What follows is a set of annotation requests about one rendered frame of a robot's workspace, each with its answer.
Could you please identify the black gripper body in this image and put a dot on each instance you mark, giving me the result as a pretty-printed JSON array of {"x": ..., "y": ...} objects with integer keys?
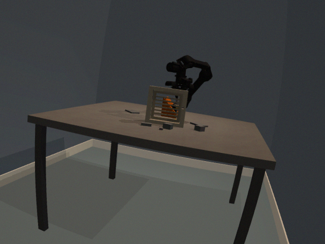
[{"x": 176, "y": 84}]

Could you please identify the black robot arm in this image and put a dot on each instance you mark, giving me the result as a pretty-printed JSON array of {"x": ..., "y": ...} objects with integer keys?
[{"x": 178, "y": 67}]

